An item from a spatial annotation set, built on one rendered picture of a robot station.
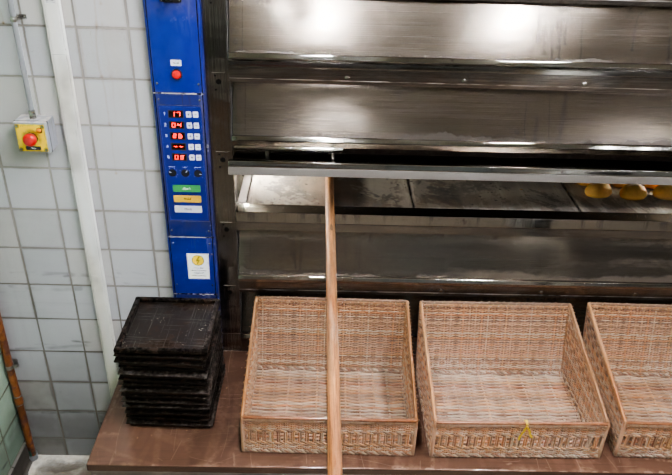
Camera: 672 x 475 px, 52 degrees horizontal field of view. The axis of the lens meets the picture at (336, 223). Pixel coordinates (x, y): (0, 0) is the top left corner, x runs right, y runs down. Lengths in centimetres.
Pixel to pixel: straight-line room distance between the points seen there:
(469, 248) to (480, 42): 73
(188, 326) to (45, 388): 87
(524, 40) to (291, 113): 73
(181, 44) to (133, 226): 67
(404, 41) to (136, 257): 117
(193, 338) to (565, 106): 138
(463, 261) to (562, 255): 35
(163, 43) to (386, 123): 71
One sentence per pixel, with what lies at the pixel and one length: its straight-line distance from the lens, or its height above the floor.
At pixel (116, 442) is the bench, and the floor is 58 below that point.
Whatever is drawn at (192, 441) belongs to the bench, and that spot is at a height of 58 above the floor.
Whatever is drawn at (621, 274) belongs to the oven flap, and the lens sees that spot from 265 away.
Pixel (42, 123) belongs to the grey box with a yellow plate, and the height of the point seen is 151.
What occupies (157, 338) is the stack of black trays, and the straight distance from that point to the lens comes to 227.
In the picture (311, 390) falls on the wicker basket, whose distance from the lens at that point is 250.
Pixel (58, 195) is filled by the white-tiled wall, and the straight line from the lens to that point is 247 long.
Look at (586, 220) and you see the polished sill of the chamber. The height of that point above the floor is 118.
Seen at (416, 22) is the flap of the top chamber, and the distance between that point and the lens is 213.
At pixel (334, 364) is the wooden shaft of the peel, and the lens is 167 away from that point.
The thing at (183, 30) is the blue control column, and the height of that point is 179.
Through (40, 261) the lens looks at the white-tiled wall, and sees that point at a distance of 263.
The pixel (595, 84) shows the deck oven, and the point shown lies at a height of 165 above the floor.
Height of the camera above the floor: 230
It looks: 30 degrees down
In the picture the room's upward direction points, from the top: 2 degrees clockwise
